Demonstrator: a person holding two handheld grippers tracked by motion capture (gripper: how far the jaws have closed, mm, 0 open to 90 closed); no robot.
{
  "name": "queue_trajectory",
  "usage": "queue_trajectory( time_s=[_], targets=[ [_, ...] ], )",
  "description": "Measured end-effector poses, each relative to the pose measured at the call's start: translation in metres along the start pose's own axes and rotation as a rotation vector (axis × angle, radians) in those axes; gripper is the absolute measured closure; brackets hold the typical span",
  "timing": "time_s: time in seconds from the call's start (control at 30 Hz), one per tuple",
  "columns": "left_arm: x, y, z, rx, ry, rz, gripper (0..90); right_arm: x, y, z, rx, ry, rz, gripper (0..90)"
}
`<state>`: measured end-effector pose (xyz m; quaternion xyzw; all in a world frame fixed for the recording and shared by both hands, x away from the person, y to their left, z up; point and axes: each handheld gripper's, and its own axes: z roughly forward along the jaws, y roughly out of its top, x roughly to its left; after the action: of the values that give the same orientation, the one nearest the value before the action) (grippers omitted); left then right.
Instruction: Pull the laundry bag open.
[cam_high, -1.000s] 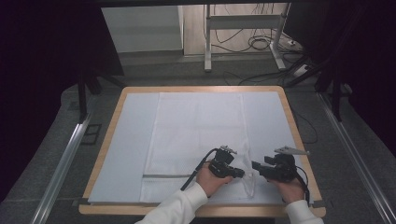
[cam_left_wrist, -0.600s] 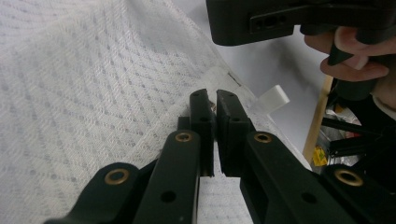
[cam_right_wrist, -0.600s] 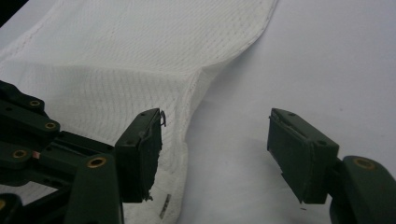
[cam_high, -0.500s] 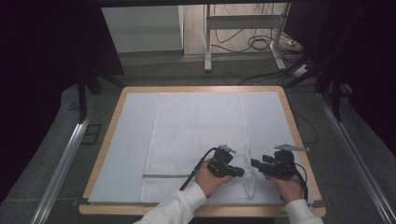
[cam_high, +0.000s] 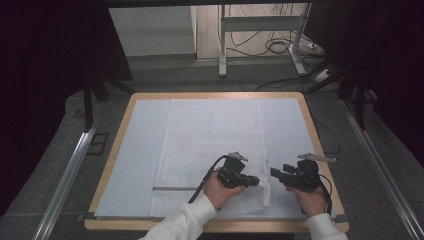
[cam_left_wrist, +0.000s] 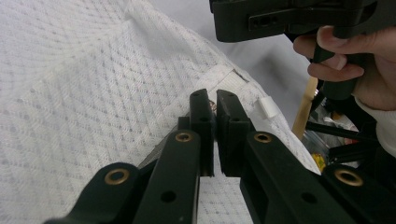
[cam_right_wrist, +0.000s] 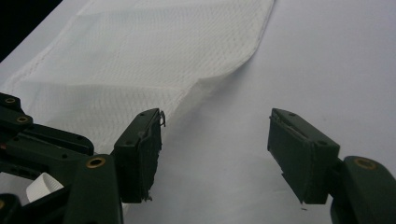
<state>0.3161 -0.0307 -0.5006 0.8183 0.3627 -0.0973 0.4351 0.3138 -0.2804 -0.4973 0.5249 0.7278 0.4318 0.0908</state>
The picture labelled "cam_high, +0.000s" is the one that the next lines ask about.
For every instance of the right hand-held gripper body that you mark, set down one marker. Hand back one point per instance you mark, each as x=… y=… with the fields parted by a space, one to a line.
x=306 y=175

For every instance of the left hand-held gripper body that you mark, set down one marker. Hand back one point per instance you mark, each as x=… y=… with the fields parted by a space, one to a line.
x=233 y=171

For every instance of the white towel with grey stripe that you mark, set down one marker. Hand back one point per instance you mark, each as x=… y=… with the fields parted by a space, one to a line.
x=206 y=140

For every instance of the person's left hand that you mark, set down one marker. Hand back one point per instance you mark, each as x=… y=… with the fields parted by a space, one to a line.
x=216 y=191

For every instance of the person's right hand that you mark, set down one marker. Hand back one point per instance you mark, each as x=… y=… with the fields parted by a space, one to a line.
x=311 y=201

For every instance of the grey tape strip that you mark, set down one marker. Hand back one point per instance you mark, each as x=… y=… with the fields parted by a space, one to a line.
x=86 y=216
x=345 y=218

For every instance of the black stand legs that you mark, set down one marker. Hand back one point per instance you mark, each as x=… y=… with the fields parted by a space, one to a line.
x=88 y=106
x=360 y=106

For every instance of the white table mat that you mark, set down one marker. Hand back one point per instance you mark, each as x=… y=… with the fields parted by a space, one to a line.
x=143 y=140

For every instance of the white power strip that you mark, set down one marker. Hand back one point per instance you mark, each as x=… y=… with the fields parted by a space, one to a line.
x=322 y=75

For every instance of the wooden table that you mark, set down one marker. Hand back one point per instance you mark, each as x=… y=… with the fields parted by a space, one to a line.
x=116 y=225

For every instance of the black floor grid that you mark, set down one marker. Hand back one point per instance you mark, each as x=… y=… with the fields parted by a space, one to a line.
x=97 y=144

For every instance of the dark curtain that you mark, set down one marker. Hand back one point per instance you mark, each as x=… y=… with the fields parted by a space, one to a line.
x=43 y=66
x=393 y=66

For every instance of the white cabinet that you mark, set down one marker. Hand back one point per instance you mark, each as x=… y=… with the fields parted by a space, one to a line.
x=153 y=30

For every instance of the metal floor rail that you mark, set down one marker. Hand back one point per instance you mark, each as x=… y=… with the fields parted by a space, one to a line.
x=66 y=173
x=383 y=166

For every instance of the white metal desk frame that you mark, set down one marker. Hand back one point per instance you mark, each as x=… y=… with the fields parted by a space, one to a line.
x=260 y=23

